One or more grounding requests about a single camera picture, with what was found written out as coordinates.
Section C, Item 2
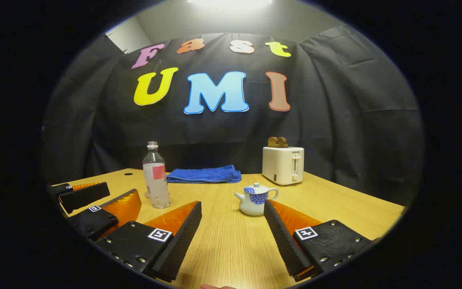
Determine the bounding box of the white toaster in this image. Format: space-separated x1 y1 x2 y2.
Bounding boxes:
262 146 305 186

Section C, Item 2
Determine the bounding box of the clear plastic water bottle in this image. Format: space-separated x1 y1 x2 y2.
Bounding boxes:
142 141 171 209

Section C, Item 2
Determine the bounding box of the folded blue towel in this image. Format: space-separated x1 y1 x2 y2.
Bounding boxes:
166 165 242 184

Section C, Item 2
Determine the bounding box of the ceiling light panel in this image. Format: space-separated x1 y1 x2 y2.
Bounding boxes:
187 0 274 10

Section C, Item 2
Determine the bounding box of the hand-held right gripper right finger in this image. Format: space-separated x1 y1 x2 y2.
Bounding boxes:
263 199 376 282

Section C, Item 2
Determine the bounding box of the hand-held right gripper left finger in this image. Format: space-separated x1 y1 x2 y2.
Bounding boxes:
95 201 203 283

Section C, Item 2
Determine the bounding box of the white blue-flowered teacup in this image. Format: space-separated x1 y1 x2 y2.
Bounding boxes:
234 187 280 217

